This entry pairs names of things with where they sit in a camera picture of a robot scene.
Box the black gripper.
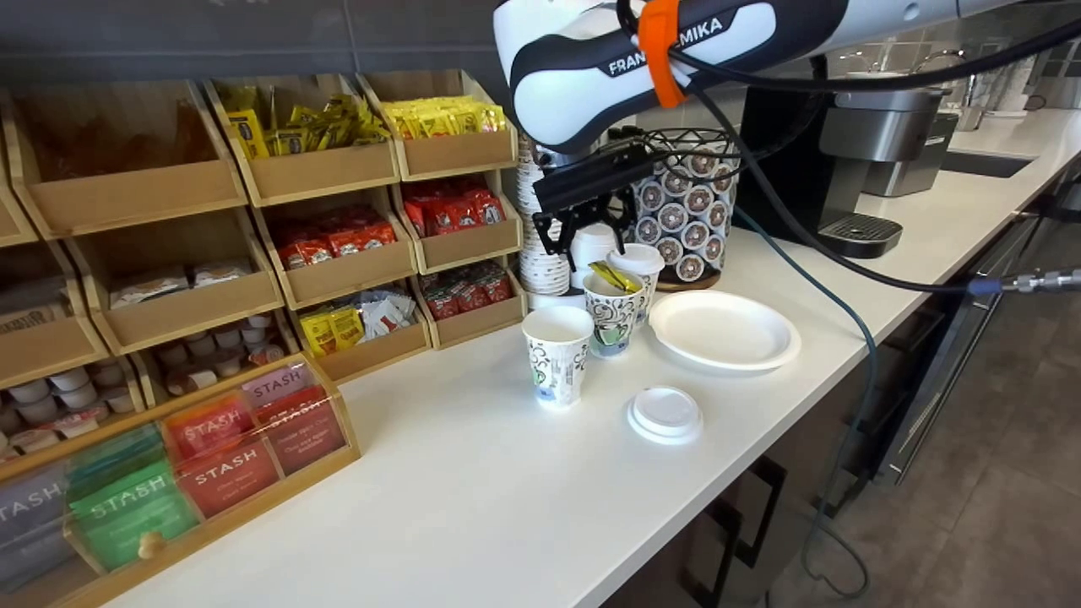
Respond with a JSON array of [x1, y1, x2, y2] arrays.
[[526, 133, 663, 262]]

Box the white foam cup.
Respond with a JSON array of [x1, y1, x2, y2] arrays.
[[568, 220, 622, 295]]

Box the paper cup with white lid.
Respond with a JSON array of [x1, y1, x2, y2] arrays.
[[607, 241, 669, 312]]

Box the patterned paper cup with packets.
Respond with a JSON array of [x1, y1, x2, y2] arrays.
[[577, 268, 651, 360]]

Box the K-cup carousel rack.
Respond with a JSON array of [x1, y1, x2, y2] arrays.
[[624, 124, 744, 295]]

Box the empty patterned paper cup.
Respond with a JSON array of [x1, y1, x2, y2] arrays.
[[518, 303, 597, 413]]

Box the creamer cup pile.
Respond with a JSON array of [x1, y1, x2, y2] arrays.
[[0, 359, 143, 459], [149, 313, 289, 401]]

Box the red sugar packet pile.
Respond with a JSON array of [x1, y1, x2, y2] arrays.
[[403, 183, 506, 241]]

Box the dark red packet pile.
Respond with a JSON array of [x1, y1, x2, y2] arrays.
[[420, 261, 518, 324]]

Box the white paper plate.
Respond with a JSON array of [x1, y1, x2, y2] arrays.
[[645, 286, 805, 378]]

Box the yellow sweetener packet pile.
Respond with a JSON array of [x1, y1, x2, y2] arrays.
[[382, 91, 510, 146]]

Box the white lids on table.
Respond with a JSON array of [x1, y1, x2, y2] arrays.
[[622, 383, 705, 449]]

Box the red tea packet pile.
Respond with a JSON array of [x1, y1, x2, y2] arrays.
[[273, 217, 403, 271]]

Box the wooden two-column bin rack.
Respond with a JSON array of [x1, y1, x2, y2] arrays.
[[198, 66, 529, 384]]

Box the yellow and white packet pile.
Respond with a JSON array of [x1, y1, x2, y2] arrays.
[[295, 286, 423, 360]]

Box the black coffee machine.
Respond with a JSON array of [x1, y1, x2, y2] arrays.
[[733, 56, 962, 261]]

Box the yellow tea packet pile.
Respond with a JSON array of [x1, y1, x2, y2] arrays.
[[217, 91, 391, 162]]

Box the grey drawer cabinet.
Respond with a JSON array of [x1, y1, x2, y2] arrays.
[[875, 205, 1055, 490]]

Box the counter sink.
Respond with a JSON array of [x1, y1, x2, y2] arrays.
[[936, 146, 1033, 183]]

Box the red Stash tea packets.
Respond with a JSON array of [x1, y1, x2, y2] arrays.
[[161, 387, 348, 521]]

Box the metal faucet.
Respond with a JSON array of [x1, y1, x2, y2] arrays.
[[941, 53, 1008, 119]]

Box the large wooden bin rack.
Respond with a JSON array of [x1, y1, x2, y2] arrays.
[[0, 76, 301, 459]]

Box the wooden tea bag display box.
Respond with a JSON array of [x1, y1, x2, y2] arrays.
[[0, 354, 365, 608]]

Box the green Stash tea packets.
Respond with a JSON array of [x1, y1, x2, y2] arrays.
[[64, 428, 207, 575]]

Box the grey Stash tea packets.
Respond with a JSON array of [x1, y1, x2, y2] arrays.
[[0, 461, 86, 593]]

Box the orange strap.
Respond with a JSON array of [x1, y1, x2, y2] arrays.
[[636, 0, 690, 116]]

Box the blue cable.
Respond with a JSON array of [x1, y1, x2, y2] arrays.
[[733, 205, 885, 486]]

